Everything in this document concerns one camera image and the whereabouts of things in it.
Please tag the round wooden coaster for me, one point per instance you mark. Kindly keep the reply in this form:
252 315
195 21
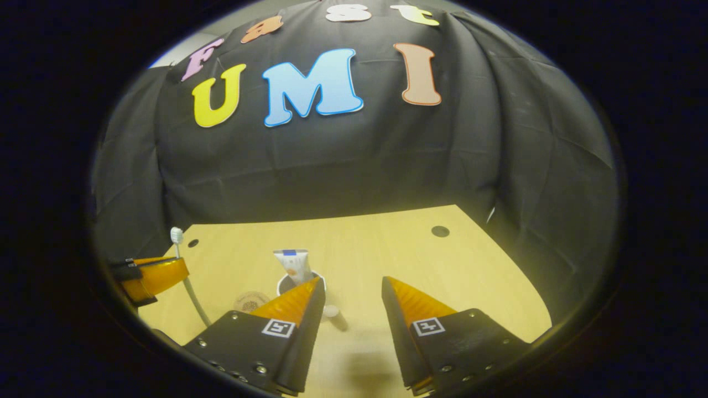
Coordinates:
250 302

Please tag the white cup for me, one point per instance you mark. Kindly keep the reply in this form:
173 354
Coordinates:
286 286

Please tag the black backdrop cloth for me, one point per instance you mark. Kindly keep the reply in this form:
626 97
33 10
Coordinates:
387 155

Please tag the white toothpaste tube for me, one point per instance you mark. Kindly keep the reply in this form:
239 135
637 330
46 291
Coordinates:
293 265

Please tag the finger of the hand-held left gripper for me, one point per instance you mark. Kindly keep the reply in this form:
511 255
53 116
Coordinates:
157 276

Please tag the wooden desktop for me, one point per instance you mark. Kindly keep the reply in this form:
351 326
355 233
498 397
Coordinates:
387 249

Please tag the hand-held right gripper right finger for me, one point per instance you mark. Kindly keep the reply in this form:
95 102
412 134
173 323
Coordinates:
470 342

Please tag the pale green toothbrush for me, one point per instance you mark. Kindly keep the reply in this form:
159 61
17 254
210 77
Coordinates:
176 235

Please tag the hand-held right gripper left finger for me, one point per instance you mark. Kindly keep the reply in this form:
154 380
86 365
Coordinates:
249 342

